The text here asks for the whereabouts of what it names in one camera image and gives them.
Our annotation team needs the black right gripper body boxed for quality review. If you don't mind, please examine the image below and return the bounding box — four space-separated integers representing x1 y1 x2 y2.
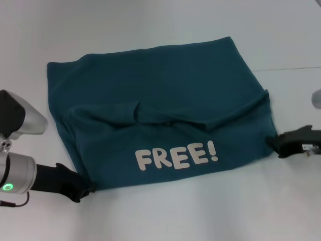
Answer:
275 125 321 159

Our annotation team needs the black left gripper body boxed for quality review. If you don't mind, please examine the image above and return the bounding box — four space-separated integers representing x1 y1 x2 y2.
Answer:
29 163 94 204

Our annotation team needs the red black left wrist cable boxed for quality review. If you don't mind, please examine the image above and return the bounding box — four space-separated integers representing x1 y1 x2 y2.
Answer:
0 192 30 208

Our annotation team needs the teal blue shirt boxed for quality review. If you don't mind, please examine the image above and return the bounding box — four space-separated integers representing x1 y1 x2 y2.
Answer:
47 36 279 192

